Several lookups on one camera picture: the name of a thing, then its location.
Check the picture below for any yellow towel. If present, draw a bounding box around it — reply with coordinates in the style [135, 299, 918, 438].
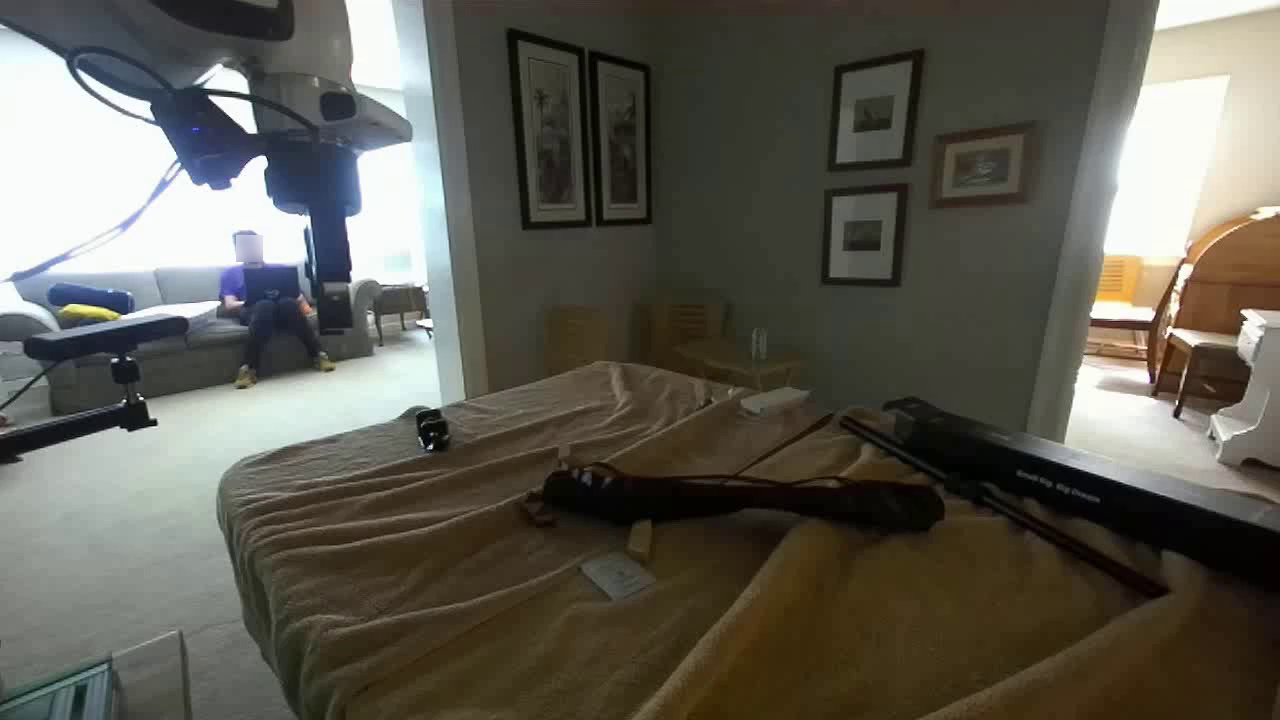
[642, 504, 1280, 720]

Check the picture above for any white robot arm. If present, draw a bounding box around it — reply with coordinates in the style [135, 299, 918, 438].
[0, 0, 411, 338]

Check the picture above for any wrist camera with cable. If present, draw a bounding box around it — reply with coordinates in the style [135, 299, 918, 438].
[66, 45, 319, 187]

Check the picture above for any black framed picture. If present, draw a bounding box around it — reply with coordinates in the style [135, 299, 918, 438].
[830, 54, 925, 170]
[825, 185, 907, 290]

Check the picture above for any wooden chair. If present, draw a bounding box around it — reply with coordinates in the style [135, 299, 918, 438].
[1148, 213, 1280, 414]

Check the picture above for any grey sofa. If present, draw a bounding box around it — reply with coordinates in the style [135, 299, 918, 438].
[0, 258, 386, 418]

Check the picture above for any upper black framed picture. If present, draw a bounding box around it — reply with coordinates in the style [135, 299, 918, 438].
[830, 54, 925, 170]

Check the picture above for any long black box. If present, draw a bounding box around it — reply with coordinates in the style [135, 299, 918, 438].
[845, 398, 1280, 592]

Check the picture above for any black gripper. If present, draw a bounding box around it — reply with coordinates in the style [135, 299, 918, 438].
[266, 141, 360, 338]

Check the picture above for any tall framed picture right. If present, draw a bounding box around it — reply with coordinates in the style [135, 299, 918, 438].
[594, 54, 652, 225]

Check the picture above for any small black clamp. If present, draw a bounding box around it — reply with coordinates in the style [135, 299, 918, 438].
[411, 407, 451, 453]

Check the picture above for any lower black framed picture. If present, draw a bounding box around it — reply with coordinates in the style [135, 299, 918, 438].
[825, 185, 907, 290]

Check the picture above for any person on sofa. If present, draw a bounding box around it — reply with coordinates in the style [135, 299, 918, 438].
[216, 229, 332, 387]

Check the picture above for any tall framed picture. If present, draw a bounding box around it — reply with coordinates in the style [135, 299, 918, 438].
[510, 31, 587, 229]
[594, 54, 652, 225]

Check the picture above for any wooden framed landscape picture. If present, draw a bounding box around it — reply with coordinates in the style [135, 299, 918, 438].
[931, 124, 1037, 203]

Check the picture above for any tall framed picture left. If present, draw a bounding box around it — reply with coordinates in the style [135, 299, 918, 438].
[510, 31, 587, 229]

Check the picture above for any small white card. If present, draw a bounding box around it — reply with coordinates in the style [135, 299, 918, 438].
[581, 554, 652, 602]

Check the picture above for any beige left towel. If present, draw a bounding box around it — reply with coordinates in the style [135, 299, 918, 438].
[216, 359, 825, 720]

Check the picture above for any black camera on stand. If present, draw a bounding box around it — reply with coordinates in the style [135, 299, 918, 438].
[0, 312, 194, 467]

